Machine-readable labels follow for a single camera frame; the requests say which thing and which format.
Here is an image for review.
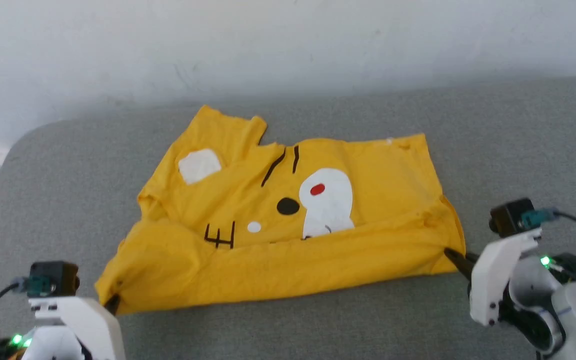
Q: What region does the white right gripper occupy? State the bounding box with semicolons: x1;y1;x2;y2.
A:
443;228;543;328

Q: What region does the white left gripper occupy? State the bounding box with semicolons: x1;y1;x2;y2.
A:
27;294;127;360

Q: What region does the yellow cartoon print garment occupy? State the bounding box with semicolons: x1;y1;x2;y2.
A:
93;104;468;317

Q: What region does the right camera cable teal plug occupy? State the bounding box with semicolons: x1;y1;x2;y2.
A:
520;208;576;238

